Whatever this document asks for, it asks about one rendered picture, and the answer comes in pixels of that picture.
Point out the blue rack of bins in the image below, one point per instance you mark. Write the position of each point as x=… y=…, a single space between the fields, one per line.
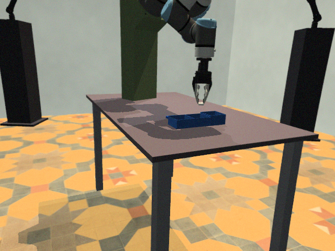
x=202 y=119

